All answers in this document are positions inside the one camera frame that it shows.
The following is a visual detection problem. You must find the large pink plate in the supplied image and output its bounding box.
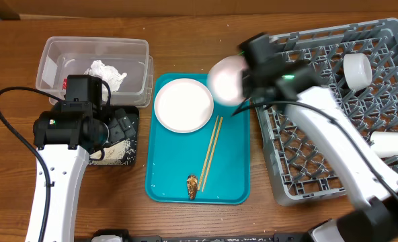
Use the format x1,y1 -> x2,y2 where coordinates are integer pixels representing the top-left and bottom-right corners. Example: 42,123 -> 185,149
154,78 -> 214,133

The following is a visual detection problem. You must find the grey green bowl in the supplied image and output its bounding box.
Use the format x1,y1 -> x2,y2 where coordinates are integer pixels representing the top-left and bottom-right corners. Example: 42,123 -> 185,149
343,53 -> 372,91

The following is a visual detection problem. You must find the silver red foil wrapper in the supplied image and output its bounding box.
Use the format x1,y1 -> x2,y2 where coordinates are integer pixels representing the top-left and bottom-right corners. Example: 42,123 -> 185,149
62,78 -> 67,90

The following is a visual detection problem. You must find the clear plastic bin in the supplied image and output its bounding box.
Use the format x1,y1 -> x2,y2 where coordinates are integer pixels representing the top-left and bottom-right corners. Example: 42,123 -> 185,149
36,36 -> 153,108

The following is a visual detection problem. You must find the brown food scrap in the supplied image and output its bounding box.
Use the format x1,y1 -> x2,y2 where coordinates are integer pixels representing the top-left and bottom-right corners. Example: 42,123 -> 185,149
186,174 -> 198,200

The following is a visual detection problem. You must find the small white cup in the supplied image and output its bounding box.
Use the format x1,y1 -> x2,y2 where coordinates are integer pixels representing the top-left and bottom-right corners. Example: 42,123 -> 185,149
370,131 -> 398,158

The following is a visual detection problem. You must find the black food waste tray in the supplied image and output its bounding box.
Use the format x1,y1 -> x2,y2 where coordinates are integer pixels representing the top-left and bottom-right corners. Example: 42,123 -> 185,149
50,105 -> 141,167

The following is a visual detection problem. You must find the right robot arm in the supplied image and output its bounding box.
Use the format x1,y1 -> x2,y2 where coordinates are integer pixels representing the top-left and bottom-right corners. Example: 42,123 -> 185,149
239,33 -> 398,241

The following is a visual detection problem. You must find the pink bowl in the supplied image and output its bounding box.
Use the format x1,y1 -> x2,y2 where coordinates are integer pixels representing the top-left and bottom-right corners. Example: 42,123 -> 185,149
207,55 -> 247,106

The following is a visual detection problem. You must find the pile of white rice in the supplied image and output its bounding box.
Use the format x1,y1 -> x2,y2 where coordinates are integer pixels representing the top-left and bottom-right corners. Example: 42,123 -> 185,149
89,139 -> 137,165

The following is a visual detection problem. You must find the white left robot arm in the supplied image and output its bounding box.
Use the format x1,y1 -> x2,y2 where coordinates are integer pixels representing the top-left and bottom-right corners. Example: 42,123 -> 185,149
26,75 -> 136,241

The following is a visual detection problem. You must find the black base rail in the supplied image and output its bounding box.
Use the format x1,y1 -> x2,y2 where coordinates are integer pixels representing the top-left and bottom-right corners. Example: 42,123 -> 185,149
86,229 -> 311,242

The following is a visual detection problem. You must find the wooden chopstick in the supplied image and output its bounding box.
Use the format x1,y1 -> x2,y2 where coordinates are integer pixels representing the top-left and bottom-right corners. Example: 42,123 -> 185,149
200,116 -> 223,192
198,115 -> 219,190

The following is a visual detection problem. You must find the white napkin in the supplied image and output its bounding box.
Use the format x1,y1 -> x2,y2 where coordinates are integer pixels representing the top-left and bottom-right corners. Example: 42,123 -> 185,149
85,60 -> 127,92

